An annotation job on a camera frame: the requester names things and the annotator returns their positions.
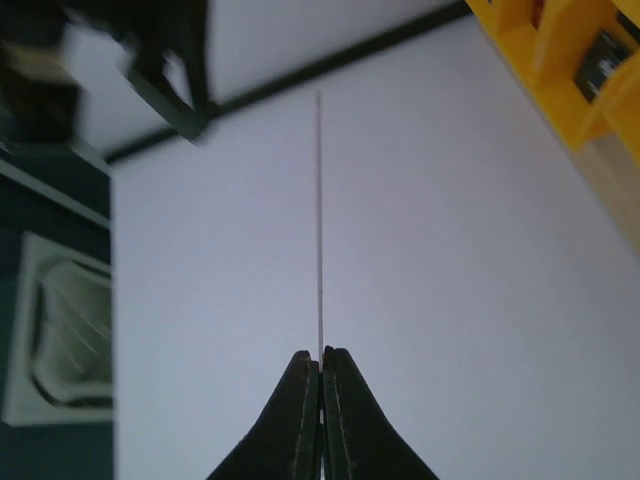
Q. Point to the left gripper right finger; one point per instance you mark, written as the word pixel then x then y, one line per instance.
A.
pixel 360 442

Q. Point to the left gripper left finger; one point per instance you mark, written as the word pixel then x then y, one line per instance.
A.
pixel 284 441

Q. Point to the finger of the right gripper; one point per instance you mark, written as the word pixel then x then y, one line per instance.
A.
pixel 169 67

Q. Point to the red card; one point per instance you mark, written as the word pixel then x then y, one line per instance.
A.
pixel 319 224

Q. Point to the yellow bin with black cards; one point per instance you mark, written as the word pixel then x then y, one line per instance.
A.
pixel 544 42

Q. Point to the black card stack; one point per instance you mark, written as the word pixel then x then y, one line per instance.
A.
pixel 603 57

